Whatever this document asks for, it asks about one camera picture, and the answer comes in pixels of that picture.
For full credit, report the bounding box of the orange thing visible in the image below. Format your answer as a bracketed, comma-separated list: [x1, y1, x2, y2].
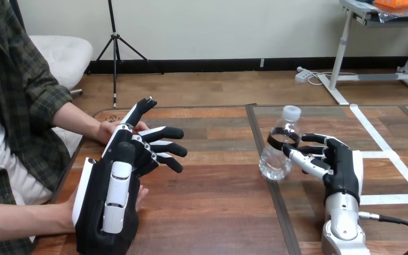
[373, 0, 408, 9]

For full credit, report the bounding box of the clear water bottle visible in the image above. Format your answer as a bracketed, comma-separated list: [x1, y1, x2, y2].
[258, 105, 302, 182]

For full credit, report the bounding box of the tangle of cables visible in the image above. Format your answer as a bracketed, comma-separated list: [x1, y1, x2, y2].
[307, 71, 358, 87]

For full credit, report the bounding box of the white power strip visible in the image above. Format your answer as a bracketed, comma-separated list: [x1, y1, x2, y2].
[294, 66, 313, 84]

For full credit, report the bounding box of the black tripod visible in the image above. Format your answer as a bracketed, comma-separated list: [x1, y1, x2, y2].
[86, 0, 165, 109]

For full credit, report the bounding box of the white desk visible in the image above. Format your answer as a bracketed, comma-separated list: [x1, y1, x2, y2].
[317, 0, 408, 106]

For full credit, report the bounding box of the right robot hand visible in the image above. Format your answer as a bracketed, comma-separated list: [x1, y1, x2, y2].
[282, 132, 364, 206]

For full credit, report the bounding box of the white cushioned chair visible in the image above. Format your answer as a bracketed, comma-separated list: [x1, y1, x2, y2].
[28, 35, 94, 158]

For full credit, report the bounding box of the black cable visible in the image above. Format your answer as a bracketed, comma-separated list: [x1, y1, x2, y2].
[358, 211, 408, 255]

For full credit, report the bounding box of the person's body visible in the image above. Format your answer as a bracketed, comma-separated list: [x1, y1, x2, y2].
[0, 0, 74, 255]

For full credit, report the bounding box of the person's hand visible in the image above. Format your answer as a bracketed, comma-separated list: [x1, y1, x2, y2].
[96, 120, 150, 146]
[63, 185, 149, 233]

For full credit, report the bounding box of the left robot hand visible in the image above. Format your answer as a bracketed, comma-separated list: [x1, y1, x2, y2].
[71, 97, 189, 255]

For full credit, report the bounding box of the person's forearm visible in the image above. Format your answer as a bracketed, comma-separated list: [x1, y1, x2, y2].
[50, 101, 101, 137]
[0, 202, 67, 245]

